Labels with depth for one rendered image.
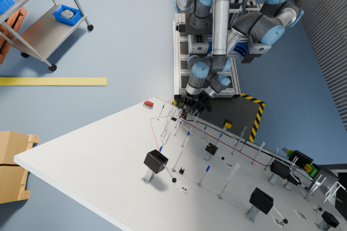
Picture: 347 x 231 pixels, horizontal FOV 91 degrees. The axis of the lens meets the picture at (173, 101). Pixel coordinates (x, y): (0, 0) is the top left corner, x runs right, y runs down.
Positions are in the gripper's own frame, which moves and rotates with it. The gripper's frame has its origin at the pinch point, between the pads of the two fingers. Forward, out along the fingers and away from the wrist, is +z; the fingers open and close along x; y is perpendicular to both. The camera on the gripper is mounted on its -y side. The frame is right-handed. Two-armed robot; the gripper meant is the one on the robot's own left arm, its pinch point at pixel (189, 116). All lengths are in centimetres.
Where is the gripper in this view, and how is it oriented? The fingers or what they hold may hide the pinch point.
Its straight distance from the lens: 117.2
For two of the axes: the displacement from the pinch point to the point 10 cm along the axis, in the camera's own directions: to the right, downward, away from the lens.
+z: -6.5, 6.9, 3.0
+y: -7.0, -4.0, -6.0
